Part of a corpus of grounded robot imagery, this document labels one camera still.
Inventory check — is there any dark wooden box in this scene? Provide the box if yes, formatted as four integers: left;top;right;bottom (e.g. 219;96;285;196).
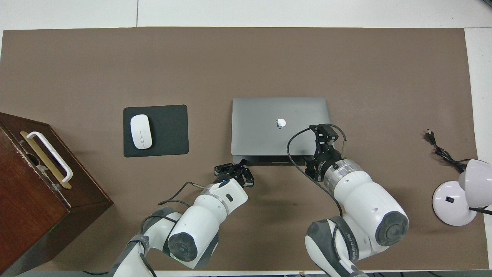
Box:
0;112;114;276

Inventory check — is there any brown table mat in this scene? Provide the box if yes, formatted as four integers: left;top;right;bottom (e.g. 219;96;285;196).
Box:
0;27;489;272

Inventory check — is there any grey laptop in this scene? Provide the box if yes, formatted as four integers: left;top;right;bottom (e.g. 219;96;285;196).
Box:
231;97;331;166

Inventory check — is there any white desk lamp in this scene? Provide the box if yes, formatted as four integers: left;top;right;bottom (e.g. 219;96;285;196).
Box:
432;159;492;227

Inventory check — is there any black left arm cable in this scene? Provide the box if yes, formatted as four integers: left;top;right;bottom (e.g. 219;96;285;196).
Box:
158;182;206;206

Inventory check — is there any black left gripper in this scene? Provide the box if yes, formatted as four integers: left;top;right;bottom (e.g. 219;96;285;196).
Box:
214;159;255;188

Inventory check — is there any white computer mouse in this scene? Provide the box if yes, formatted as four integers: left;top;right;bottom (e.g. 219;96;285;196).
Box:
130;114;153;150

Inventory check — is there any black mouse pad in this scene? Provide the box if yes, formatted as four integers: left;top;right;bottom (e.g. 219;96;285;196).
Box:
123;104;189;158

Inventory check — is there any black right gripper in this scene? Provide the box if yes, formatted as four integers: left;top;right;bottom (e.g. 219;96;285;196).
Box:
305;124;344;181

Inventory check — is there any gold handle plate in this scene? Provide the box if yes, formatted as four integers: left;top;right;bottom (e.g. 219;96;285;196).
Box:
19;131;72;190

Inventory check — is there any white box handle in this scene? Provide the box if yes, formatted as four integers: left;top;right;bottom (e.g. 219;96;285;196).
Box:
26;132;73;183

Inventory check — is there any black lamp power cable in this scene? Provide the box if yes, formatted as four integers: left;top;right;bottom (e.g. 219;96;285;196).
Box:
426;130;467;173

